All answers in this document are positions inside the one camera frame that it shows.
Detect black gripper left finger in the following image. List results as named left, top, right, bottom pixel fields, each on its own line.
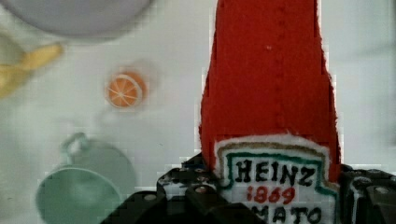
left=100, top=154, right=264, bottom=224

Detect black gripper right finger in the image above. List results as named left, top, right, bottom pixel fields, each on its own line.
left=339, top=165, right=396, bottom=224

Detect red plush ketchup bottle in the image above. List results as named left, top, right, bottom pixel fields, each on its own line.
left=200, top=0, right=340, bottom=224

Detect lavender round plate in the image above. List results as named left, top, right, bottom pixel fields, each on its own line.
left=1, top=0, right=151, bottom=37

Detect orange slice toy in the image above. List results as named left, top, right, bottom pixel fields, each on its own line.
left=106, top=72, right=147, bottom=108

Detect yellow plush peeled banana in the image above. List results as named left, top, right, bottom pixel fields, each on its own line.
left=0, top=32, right=64, bottom=98

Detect green cup with handle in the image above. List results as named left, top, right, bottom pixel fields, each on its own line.
left=35, top=133, right=135, bottom=224

